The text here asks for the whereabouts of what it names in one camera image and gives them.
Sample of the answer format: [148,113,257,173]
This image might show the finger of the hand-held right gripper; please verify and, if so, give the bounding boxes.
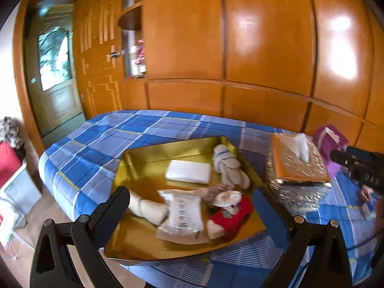
[329,148,353,166]

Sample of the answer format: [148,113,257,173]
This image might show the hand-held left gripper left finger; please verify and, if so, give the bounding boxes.
[29,186,131,288]

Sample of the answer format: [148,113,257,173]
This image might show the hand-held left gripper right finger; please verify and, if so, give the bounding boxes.
[251,187,353,288]

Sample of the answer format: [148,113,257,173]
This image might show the cream sock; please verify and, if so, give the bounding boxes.
[126,189,168,225]

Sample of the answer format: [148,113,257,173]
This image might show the red sock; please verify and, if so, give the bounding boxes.
[207,190,254,240]

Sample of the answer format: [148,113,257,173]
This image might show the gold tray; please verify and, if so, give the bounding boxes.
[103,136,267,267]

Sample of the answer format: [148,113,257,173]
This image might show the white striped sock pair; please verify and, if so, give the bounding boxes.
[212,144,251,190]

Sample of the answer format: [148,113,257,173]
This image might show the white wipes packet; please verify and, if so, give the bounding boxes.
[156,189,210,244]

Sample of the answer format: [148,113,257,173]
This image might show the white soft pack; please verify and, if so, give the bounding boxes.
[166,160,212,184]

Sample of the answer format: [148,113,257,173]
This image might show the person's right hand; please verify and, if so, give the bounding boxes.
[361,184,384,216]

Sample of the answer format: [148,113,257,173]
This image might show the purple carton box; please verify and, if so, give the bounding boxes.
[314,124,350,173]

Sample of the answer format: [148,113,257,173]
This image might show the white tissue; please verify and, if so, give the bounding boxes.
[292,132,311,163]

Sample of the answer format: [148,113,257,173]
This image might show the silver embossed tissue box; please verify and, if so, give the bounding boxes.
[264,132,333,212]

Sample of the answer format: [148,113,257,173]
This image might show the blue plaid bed sheet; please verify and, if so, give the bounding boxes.
[38,109,384,288]

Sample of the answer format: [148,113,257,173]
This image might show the red fabric item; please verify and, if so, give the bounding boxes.
[0,142,23,188]

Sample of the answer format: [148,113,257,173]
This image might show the glass panel door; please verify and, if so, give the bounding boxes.
[13,0,87,140]

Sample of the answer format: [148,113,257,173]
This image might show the patterned cloth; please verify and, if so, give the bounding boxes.
[0,116,26,150]

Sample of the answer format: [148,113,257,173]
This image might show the carved wooden door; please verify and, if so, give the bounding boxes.
[73,0,125,120]

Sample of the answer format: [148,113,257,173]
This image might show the wooden wardrobe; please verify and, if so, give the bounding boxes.
[117,0,384,156]

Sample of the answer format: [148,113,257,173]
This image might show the pink flowers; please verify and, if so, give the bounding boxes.
[135,39,146,66]

